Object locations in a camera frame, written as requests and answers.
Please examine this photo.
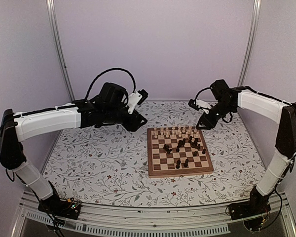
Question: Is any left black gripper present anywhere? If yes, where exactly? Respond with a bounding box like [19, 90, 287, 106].
[104, 106, 148, 132]

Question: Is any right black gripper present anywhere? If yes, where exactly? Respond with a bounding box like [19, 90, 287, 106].
[195, 101, 235, 130]

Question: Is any wooden chess board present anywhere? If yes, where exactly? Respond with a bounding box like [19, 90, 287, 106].
[147, 126, 214, 178]

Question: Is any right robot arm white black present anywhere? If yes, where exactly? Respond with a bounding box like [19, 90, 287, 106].
[189, 79, 296, 215]

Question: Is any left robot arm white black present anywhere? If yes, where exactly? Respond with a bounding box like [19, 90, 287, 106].
[0, 82, 148, 214]

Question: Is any light chess piece back left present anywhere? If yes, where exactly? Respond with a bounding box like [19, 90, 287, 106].
[153, 130, 158, 138]

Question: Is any dark chess piece left cluster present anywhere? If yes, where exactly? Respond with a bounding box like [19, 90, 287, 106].
[163, 144, 172, 154]

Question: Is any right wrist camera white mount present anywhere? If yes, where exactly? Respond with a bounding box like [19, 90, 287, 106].
[188, 99, 211, 114]

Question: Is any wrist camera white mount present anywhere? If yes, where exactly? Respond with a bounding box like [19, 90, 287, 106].
[188, 99, 211, 114]
[127, 89, 148, 114]

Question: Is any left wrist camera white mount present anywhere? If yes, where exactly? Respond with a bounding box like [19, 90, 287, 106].
[127, 89, 148, 114]

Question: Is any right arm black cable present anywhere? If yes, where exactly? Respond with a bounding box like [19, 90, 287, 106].
[194, 86, 213, 102]

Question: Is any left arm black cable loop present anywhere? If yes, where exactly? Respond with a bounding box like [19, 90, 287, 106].
[85, 68, 136, 102]

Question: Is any front aluminium rail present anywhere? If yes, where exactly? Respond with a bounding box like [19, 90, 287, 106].
[12, 191, 296, 237]

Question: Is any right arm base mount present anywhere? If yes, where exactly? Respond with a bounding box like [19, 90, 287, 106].
[226, 195, 271, 232]

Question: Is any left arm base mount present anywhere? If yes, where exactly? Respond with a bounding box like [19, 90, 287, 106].
[38, 194, 81, 220]

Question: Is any right aluminium frame post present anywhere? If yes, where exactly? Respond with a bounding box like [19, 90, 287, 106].
[238, 0, 261, 86]

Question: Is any aluminium frame post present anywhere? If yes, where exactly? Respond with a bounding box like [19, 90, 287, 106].
[46, 0, 75, 101]
[238, 0, 261, 86]

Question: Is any left aluminium frame post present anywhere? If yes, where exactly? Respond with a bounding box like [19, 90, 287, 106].
[46, 0, 75, 101]

